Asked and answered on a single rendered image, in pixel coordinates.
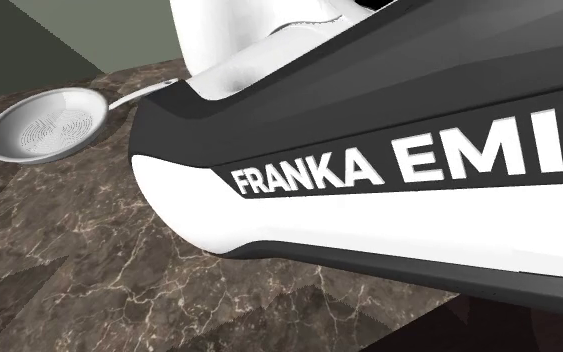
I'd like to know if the silver frying pan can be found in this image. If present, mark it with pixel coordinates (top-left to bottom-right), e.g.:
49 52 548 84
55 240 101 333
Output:
0 78 180 165

